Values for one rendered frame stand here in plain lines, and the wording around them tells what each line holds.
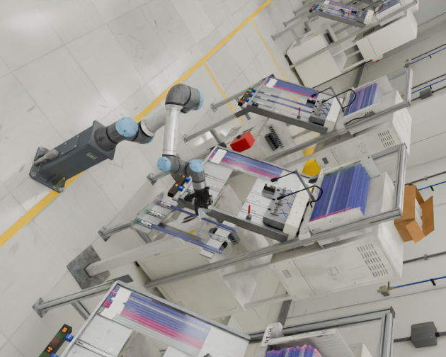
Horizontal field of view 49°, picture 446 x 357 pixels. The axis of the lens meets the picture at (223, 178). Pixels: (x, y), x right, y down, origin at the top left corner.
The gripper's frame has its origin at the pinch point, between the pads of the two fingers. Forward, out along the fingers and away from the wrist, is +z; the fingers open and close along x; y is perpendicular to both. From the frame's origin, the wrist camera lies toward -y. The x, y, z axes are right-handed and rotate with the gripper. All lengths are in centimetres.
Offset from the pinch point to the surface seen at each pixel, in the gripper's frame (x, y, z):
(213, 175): 54, -17, 1
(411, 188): 91, 107, 18
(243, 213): 29.0, 13.3, 12.5
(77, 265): -18, -85, 36
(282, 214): 34, 37, 14
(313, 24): 633, -89, 7
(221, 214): 20.7, 2.3, 10.1
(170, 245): -14.4, -14.0, 11.6
